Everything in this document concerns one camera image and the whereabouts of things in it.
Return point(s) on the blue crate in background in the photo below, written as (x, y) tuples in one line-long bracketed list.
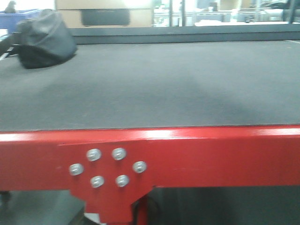
[(9, 21)]

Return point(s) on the black fabric bag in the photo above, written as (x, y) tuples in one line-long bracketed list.
[(44, 41)]

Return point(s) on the cardboard box with black panel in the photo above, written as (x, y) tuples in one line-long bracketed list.
[(106, 13)]

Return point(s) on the red conveyor frame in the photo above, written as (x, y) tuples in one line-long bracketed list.
[(176, 157)]

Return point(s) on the silver bolt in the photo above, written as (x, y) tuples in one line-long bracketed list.
[(76, 169), (119, 154), (97, 181), (122, 180), (139, 167), (93, 154)]

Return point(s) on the black conveyor belt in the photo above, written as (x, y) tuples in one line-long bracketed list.
[(155, 85)]

